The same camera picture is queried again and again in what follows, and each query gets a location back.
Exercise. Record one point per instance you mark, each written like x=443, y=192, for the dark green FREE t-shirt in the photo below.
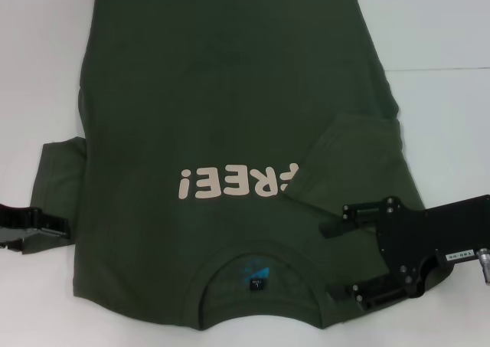
x=229, y=113

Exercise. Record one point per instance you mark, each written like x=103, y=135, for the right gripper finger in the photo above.
x=356, y=217
x=375, y=291

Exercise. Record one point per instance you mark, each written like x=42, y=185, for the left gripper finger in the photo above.
x=53, y=226
x=27, y=241

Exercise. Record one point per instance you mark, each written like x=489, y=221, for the right gripper silver plug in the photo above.
x=485, y=266

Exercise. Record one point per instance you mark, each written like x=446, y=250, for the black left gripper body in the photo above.
x=17, y=215

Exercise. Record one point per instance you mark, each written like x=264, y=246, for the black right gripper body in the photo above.
x=421, y=232

